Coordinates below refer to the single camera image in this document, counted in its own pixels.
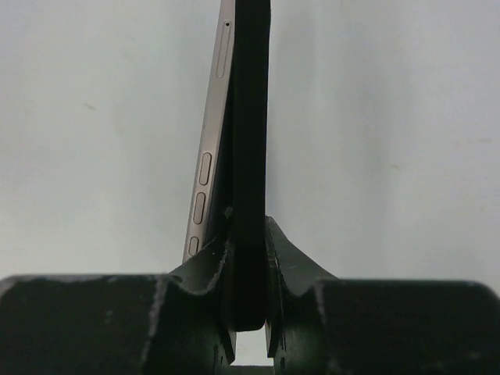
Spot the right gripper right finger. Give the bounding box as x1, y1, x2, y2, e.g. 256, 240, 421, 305
266, 218, 499, 374

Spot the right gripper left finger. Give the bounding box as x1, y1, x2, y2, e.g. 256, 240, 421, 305
1, 209, 236, 374

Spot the lilac white phone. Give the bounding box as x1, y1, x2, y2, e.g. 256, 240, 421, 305
182, 0, 235, 262

